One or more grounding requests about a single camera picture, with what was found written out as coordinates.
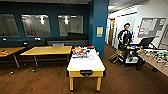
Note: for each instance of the red bowl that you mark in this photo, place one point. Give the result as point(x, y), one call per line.
point(90, 47)

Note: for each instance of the orange game box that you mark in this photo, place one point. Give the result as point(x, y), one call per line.
point(77, 50)

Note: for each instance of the black cushion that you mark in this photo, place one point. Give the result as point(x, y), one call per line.
point(77, 36)

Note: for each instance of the dark framed window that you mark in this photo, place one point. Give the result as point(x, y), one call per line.
point(36, 25)
point(70, 25)
point(8, 25)

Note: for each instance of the brown wooden door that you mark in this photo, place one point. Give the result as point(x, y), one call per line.
point(111, 33)

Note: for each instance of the brown bag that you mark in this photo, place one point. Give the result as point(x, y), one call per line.
point(113, 59)

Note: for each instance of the long wooden table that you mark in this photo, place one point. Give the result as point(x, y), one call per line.
point(10, 50)
point(46, 50)

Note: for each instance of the person in dark shirt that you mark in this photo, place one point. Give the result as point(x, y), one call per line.
point(125, 35)

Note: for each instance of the yellow green toy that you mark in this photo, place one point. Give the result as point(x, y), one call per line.
point(131, 47)

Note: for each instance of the white outlet plate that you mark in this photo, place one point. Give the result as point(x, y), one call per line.
point(37, 38)

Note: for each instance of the ceiling light panel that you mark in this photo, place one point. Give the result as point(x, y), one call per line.
point(111, 7)

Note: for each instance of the black bench sofa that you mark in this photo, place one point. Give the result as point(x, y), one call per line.
point(33, 41)

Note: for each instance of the black monitor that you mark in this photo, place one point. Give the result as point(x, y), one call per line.
point(146, 42)

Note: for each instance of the small red white item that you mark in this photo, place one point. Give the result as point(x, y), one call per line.
point(2, 53)

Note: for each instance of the white wall outlet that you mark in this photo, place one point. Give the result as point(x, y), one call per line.
point(99, 53)

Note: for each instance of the pale yellow wall sign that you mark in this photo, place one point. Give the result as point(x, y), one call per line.
point(99, 31)

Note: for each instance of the wall board with papers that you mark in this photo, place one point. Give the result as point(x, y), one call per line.
point(151, 26)

